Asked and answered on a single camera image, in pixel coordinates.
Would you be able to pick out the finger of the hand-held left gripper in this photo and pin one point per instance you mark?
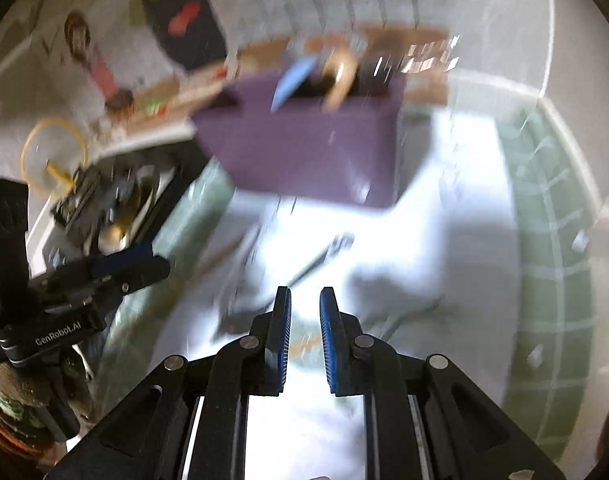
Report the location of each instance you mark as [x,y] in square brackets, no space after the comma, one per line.
[119,260]
[144,275]

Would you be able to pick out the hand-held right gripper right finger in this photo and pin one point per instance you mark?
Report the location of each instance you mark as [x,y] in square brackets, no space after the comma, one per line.
[329,350]

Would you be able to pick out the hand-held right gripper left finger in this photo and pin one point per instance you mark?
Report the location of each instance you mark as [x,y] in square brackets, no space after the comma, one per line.
[279,350]

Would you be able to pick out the purple storage box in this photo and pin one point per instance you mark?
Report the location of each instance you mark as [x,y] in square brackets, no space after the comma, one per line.
[294,150]

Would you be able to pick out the blue plastic rice spoon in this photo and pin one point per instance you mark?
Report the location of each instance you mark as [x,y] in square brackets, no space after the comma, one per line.
[292,82]

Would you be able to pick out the wooden spoon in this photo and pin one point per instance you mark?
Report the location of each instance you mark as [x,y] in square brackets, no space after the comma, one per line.
[340,87]

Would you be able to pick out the black glass gas stove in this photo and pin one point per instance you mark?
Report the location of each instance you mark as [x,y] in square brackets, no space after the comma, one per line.
[149,200]

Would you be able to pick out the glass lid with yellow rim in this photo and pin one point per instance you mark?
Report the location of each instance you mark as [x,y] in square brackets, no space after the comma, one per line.
[54,145]

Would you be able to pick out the green and white deer mat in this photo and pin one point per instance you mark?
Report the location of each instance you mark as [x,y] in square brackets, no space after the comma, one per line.
[459,260]

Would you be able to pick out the cartoon wall poster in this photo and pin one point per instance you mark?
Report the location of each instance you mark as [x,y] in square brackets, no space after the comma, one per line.
[99,65]

